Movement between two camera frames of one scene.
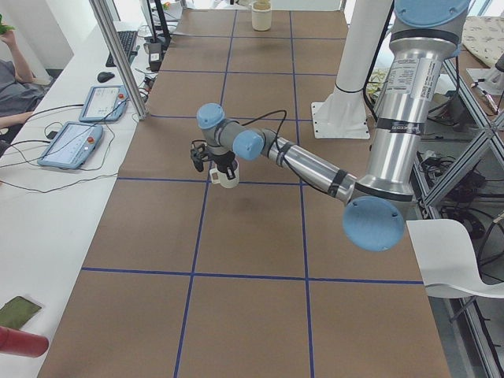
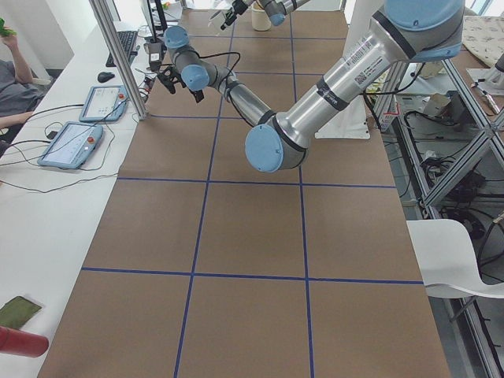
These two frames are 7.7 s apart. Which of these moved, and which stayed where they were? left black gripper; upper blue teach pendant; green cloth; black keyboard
Moved: left black gripper
Stayed: upper blue teach pendant; black keyboard; green cloth
